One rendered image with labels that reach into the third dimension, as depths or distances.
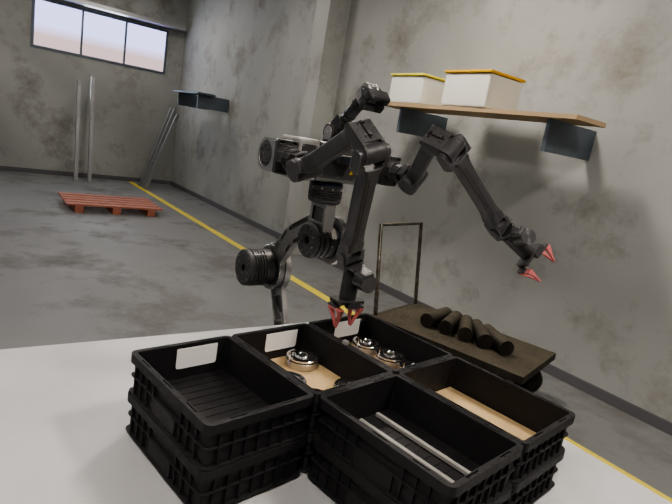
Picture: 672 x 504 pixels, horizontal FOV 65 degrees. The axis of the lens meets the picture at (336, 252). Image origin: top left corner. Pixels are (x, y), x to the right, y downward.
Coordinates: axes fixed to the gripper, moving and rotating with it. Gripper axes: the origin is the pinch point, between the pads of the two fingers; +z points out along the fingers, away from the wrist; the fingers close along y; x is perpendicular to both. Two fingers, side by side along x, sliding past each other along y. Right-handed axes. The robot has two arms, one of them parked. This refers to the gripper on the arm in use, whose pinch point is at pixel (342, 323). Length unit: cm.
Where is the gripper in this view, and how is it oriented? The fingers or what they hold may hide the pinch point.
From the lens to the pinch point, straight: 177.4
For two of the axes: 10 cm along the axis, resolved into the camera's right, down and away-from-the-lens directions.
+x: -5.9, -2.8, 7.6
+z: -1.6, 9.6, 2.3
